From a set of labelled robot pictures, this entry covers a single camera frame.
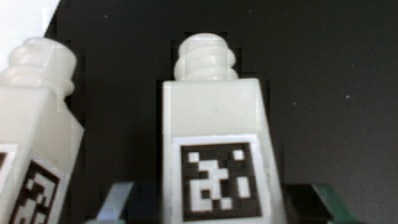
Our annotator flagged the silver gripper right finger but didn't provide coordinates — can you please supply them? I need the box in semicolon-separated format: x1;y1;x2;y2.
286;183;370;224

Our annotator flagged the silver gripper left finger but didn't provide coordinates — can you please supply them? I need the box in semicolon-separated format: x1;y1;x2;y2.
84;182;135;224

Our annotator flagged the white table leg with tag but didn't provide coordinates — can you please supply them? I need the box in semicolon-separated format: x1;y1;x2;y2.
162;33;288;224

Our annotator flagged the white table leg far right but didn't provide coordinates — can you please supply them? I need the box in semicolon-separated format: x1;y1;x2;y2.
0;38;84;224

